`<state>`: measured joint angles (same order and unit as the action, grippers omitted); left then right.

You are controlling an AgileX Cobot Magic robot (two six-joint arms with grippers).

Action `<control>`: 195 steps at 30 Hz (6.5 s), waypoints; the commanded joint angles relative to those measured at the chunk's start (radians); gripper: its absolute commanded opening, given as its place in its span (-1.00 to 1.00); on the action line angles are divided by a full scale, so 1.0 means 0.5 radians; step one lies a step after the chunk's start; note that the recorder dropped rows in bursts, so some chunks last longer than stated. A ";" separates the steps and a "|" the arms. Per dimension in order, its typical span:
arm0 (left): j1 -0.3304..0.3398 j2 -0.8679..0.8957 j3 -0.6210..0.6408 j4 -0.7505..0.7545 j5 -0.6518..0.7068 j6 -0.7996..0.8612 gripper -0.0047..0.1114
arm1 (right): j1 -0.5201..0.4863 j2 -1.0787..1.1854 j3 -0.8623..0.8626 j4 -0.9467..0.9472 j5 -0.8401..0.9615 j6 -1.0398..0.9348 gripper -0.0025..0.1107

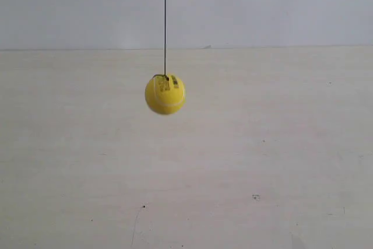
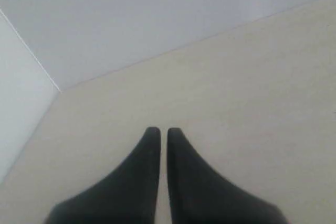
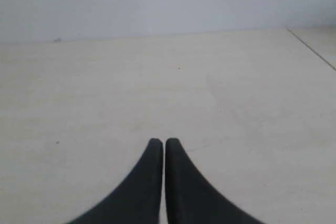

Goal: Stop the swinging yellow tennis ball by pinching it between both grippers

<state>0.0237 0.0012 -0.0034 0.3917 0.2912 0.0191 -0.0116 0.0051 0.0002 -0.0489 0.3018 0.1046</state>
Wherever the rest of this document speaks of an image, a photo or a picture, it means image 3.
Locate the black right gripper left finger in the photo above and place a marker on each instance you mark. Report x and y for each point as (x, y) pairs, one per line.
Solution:
(137, 198)

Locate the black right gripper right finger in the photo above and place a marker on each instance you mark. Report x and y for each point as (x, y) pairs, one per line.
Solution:
(190, 198)

